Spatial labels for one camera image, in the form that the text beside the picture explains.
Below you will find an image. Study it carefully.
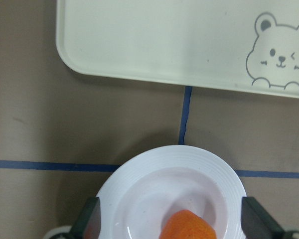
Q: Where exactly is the cream tray with bear print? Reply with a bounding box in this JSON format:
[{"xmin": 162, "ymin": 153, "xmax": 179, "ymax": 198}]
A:
[{"xmin": 56, "ymin": 0, "xmax": 299, "ymax": 98}]

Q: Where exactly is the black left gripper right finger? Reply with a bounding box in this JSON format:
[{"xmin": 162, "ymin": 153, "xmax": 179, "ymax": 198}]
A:
[{"xmin": 241, "ymin": 197, "xmax": 284, "ymax": 239}]

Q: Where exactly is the orange fruit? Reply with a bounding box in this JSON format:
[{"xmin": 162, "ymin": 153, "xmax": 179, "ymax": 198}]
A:
[{"xmin": 159, "ymin": 210, "xmax": 217, "ymax": 239}]

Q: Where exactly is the white round plate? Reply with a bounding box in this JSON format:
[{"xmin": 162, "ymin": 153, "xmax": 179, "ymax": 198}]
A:
[{"xmin": 97, "ymin": 145, "xmax": 246, "ymax": 239}]

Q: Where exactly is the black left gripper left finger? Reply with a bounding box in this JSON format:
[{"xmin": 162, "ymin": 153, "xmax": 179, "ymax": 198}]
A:
[{"xmin": 70, "ymin": 197, "xmax": 101, "ymax": 239}]

